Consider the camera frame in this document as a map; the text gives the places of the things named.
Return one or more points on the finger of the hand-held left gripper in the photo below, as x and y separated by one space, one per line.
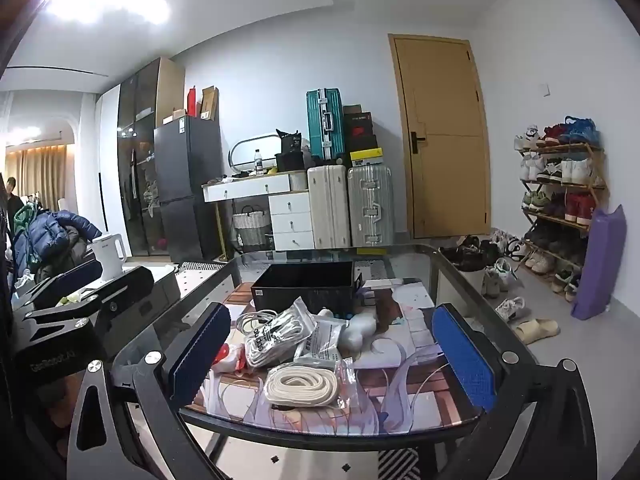
127 284
75 279

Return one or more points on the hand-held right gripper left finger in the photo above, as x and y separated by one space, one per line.
200 350

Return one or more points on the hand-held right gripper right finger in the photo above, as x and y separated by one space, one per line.
462 360

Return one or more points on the white laces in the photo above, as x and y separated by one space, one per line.
280 335

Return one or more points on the white cotton wad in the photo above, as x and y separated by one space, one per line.
360 330

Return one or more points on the white printed foil pouch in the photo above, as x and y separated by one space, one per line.
320 340

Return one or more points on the black storage box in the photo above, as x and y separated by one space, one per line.
305 290

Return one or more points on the small red white packet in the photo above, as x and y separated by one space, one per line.
229 356

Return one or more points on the white electric kettle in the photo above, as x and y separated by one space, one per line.
111 257

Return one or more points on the blue puffer jacket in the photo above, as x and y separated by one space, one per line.
50 240

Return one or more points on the printed table mat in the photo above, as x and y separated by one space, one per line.
400 390

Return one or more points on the white sneakers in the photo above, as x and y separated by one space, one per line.
512 308

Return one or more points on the beige slippers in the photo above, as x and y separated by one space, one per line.
535 331

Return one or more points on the pile of shoes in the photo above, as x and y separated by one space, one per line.
480 260

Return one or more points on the cream laces in clear bag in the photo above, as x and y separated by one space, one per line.
300 385

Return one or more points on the beige curtains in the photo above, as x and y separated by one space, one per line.
40 177

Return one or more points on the small white box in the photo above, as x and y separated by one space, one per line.
380 290

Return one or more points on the dark grey refrigerator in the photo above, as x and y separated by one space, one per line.
187 185

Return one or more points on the dark glass cabinet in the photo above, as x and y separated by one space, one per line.
140 160

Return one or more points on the woven basket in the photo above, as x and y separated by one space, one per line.
252 227

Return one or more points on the white dressing desk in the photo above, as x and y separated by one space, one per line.
280 210

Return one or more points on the purple bag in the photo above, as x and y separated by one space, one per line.
600 265

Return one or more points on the clear water bottle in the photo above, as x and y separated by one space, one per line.
259 162

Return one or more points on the silver suitcase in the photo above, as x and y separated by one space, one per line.
371 205

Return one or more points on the oval mirror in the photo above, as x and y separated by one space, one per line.
250 146

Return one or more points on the wooden shoe rack with shoes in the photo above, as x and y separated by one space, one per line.
560 195

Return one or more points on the cream suitcase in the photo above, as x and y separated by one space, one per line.
328 207

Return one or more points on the cardboard box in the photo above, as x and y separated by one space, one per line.
210 102

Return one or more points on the black bag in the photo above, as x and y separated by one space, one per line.
291 152

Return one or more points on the yellow black box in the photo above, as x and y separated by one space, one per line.
366 157

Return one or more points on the wooden door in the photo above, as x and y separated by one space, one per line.
445 135

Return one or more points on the black shoe box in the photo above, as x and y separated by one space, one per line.
359 130

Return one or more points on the teal suitcase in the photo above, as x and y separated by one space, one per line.
325 125

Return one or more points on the wall switch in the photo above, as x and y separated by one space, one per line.
545 89

